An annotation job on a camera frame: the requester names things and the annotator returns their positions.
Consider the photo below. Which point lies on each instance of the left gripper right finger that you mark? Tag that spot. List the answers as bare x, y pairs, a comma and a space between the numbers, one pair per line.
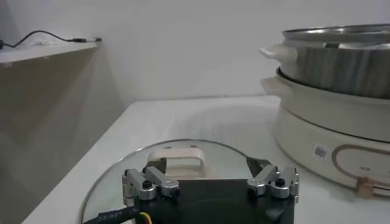
281, 185

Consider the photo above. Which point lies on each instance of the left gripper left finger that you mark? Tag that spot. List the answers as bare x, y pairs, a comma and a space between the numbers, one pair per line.
143, 185

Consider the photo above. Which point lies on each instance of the stainless steel steamer basket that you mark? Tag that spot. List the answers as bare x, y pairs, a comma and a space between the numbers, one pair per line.
335, 70

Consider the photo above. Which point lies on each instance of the cream electric cooker base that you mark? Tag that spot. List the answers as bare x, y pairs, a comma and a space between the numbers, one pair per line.
320, 121

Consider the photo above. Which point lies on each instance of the white side desk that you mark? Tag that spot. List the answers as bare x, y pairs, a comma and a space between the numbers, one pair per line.
45, 52

